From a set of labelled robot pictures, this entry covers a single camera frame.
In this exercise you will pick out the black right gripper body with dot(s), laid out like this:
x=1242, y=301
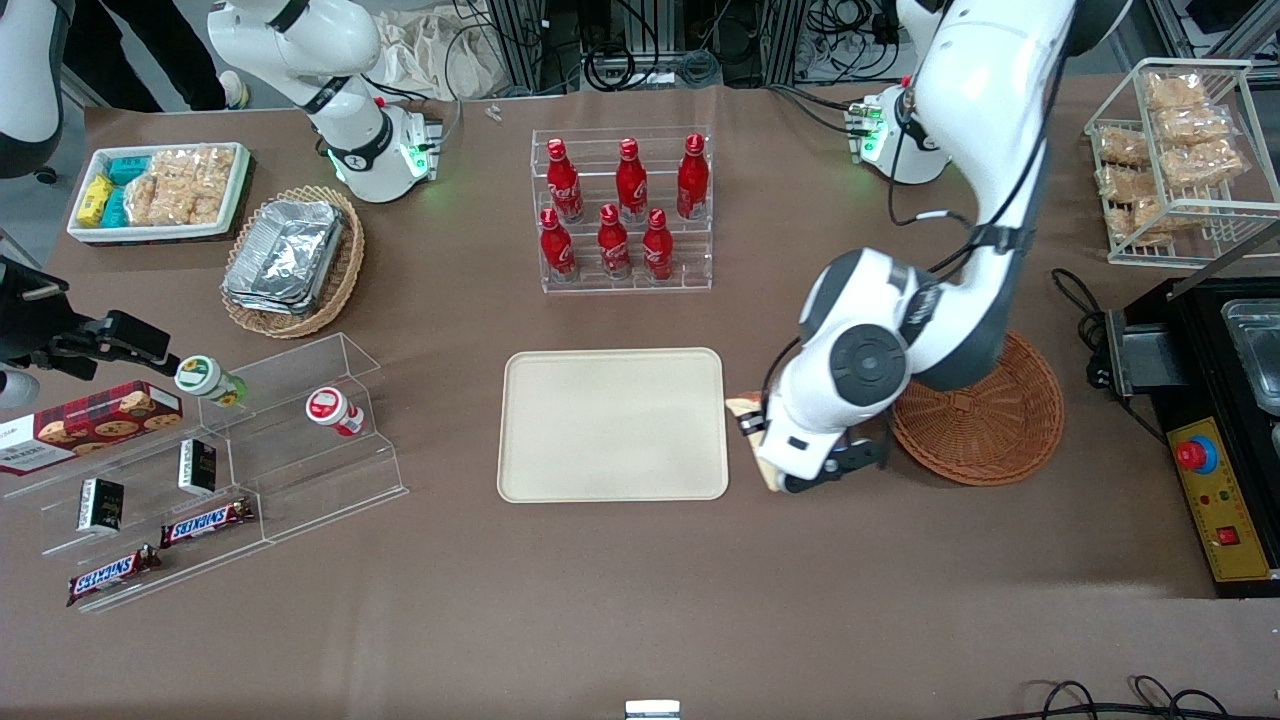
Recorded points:
x=30, y=322

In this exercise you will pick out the triangular sandwich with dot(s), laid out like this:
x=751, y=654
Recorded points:
x=740, y=404

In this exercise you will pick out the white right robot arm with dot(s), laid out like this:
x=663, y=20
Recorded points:
x=300, y=40

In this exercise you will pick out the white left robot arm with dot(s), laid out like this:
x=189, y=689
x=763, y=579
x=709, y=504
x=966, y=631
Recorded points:
x=1000, y=100

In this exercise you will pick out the aluminium foil tray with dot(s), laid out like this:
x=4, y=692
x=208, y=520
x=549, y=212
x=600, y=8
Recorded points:
x=290, y=250
x=262, y=304

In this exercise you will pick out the beige plastic tray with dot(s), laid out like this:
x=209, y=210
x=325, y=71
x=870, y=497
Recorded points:
x=612, y=425

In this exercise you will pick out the white rectangular snack tray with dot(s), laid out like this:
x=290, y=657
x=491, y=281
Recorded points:
x=240, y=190

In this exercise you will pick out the light wicker basket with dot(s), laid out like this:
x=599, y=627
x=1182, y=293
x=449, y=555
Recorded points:
x=345, y=265

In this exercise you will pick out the brown wicker basket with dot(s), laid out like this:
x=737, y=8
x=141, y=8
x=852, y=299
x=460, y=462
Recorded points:
x=990, y=440

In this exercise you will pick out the green lid small bottle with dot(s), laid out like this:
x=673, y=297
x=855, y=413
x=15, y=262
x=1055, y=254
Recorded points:
x=203, y=378

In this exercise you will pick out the red tartan cookie box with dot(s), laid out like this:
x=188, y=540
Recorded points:
x=90, y=425

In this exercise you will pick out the teal snack box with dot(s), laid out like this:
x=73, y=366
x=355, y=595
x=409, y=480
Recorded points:
x=115, y=208
x=128, y=170

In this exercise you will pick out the yellow snack box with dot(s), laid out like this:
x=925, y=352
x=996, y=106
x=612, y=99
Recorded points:
x=94, y=202

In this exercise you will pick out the clear rice cracker package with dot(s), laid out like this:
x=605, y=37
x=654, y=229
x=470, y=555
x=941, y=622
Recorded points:
x=170, y=205
x=195, y=165

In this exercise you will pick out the small black box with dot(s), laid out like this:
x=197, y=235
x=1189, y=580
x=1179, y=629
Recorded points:
x=100, y=505
x=197, y=467

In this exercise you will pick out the black caster wheel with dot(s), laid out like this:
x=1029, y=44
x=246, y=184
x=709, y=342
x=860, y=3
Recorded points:
x=45, y=177

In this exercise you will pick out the clear acrylic bottle rack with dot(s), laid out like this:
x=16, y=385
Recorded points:
x=690, y=255

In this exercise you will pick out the Snickers chocolate bar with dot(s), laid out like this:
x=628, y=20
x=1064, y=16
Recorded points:
x=110, y=575
x=205, y=522

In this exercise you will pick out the red cola bottle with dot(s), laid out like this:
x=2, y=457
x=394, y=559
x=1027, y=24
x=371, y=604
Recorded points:
x=614, y=248
x=564, y=185
x=657, y=250
x=631, y=185
x=692, y=180
x=557, y=250

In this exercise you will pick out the red lid small bottle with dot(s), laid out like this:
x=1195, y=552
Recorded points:
x=330, y=408

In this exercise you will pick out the clear acrylic stepped shelf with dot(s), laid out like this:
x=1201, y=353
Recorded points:
x=300, y=470

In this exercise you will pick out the person in black trousers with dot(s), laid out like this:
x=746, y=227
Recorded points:
x=150, y=50

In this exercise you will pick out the cream cloth bag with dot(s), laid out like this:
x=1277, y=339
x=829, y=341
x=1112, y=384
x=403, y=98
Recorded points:
x=440, y=55

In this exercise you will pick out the bagged fried bread snack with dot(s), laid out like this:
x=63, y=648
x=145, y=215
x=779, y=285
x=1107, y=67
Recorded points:
x=1205, y=163
x=1150, y=220
x=1175, y=90
x=1192, y=125
x=1122, y=147
x=1128, y=185

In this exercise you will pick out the black countertop appliance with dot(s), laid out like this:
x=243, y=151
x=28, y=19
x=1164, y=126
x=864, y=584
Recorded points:
x=1200, y=360

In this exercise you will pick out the yellow emergency stop control box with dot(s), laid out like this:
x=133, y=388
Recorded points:
x=1225, y=520

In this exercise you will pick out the metal appliance pan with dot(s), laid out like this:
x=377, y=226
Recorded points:
x=1255, y=350

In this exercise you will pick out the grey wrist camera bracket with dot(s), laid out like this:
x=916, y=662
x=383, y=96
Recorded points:
x=850, y=460

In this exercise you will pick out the aluminium profile frame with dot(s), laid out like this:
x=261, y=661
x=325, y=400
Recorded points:
x=530, y=45

